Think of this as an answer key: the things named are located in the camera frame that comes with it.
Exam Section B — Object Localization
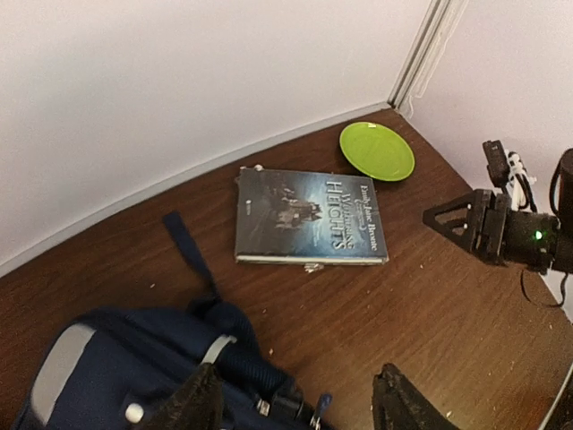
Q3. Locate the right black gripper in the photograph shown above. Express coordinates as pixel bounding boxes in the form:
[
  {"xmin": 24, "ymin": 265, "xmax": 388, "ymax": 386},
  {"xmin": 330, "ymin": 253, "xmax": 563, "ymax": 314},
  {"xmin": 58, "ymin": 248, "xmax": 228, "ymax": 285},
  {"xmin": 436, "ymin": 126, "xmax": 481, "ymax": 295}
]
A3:
[{"xmin": 423, "ymin": 189, "xmax": 560, "ymax": 274}]

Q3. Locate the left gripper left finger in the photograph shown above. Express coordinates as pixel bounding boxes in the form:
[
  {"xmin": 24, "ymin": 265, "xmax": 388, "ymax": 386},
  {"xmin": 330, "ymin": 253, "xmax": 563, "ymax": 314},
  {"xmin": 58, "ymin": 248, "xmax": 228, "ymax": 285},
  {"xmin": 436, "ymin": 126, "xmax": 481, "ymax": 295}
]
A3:
[{"xmin": 147, "ymin": 363, "xmax": 224, "ymax": 430}]

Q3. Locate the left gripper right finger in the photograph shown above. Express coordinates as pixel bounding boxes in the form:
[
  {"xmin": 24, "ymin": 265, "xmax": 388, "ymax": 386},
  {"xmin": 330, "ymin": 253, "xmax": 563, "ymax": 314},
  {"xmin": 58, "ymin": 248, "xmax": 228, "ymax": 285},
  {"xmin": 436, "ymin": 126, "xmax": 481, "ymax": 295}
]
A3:
[{"xmin": 372, "ymin": 363, "xmax": 458, "ymax": 430}]

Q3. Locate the navy blue backpack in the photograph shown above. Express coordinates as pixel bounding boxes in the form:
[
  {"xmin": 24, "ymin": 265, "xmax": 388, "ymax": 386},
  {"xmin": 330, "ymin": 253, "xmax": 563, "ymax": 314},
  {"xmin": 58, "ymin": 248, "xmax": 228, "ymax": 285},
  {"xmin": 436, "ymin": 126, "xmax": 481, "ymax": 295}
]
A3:
[{"xmin": 13, "ymin": 212, "xmax": 332, "ymax": 429}]

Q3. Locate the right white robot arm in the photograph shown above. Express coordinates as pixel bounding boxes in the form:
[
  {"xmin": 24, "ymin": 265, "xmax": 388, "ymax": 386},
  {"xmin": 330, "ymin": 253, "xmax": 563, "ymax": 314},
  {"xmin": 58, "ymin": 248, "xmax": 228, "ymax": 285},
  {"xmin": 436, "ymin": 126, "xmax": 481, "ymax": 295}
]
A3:
[{"xmin": 423, "ymin": 149, "xmax": 572, "ymax": 274}]

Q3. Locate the green plate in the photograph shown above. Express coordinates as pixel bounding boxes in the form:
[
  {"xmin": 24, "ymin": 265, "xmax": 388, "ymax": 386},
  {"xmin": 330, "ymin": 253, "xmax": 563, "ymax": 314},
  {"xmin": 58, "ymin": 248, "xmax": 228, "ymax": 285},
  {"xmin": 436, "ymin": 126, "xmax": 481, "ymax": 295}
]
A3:
[{"xmin": 339, "ymin": 122, "xmax": 415, "ymax": 182}]

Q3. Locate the blue hardcover book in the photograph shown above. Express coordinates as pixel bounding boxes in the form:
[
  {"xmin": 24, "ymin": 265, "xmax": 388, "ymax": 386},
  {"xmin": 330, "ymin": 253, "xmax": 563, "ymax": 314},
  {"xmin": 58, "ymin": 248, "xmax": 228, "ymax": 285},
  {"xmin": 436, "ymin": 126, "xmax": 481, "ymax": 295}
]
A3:
[{"xmin": 235, "ymin": 168, "xmax": 389, "ymax": 265}]

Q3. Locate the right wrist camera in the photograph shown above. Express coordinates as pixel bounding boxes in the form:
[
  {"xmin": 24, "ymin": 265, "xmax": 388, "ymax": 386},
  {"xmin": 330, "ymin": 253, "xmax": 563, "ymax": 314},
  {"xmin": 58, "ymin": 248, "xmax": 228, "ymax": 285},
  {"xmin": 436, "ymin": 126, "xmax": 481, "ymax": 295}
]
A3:
[{"xmin": 483, "ymin": 140, "xmax": 538, "ymax": 213}]

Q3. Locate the right metal frame post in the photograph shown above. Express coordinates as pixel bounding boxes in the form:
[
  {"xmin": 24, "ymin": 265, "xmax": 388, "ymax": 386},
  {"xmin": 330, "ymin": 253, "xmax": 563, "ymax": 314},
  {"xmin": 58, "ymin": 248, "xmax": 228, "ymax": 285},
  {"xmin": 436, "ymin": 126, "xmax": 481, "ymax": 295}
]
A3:
[{"xmin": 388, "ymin": 0, "xmax": 469, "ymax": 118}]

